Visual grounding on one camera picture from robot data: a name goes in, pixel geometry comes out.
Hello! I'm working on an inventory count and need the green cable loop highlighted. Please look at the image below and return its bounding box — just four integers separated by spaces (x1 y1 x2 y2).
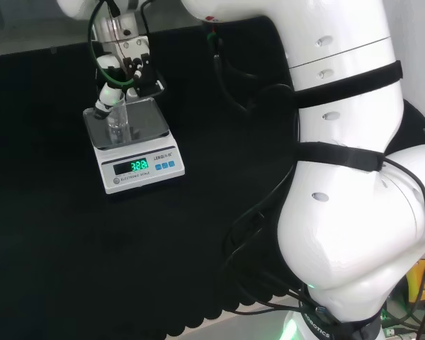
87 0 142 89

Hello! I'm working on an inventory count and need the black bench cloth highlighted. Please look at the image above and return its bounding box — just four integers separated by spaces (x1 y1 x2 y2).
0 16 425 340

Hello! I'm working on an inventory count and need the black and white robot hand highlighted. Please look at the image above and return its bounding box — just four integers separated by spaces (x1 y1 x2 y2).
93 35 164 121

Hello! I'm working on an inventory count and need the white electronic balance steel pan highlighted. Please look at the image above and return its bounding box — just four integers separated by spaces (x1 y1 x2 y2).
82 96 186 196

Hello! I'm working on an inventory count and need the small clear glass beaker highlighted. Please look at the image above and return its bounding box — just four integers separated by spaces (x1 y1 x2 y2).
106 100 132 145

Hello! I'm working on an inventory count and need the yellow stop button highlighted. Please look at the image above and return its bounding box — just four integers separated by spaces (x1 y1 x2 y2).
407 259 425 304

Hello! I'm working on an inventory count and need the black cable bundle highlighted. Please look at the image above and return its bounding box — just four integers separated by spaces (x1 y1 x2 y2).
221 162 327 340

